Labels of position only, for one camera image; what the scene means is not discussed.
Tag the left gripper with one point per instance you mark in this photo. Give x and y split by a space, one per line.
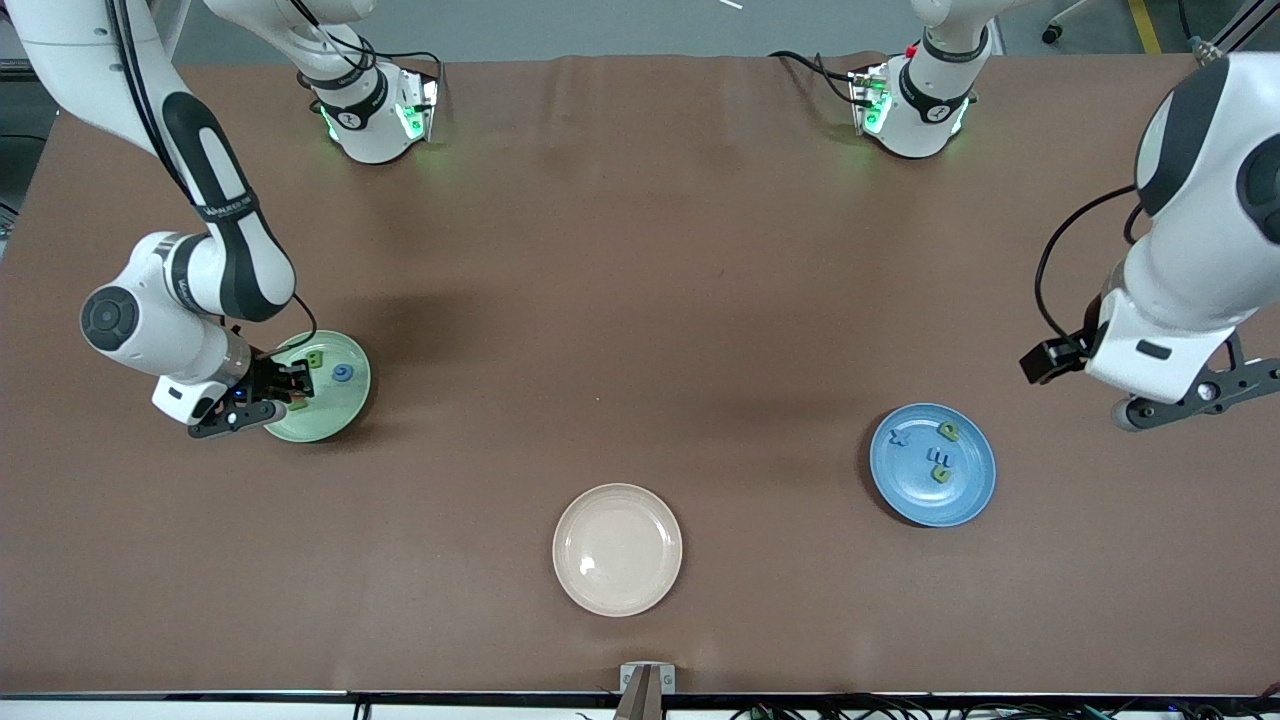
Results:
1046 359

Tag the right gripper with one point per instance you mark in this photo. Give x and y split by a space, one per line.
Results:
266 378

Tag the blue letter G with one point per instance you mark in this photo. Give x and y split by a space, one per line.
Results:
337 373

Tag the green letter p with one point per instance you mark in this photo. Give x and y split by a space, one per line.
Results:
948 431

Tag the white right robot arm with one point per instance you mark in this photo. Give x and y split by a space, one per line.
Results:
150 330

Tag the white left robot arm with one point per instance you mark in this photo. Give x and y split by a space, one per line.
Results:
1200 260

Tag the green plate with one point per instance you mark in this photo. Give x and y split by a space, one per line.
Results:
340 400

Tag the blue plate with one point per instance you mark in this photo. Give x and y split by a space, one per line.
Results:
930 500

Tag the black chair caster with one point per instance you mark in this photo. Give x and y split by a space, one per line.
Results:
1050 35

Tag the beige plate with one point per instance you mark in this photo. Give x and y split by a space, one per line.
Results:
617 550

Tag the brown table cover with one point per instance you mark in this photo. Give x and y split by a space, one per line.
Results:
640 200

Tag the aluminium frame profile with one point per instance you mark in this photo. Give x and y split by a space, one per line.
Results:
1215 45

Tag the white table edge rail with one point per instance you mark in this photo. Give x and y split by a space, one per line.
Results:
150 710

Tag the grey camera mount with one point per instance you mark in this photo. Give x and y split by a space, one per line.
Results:
647 690

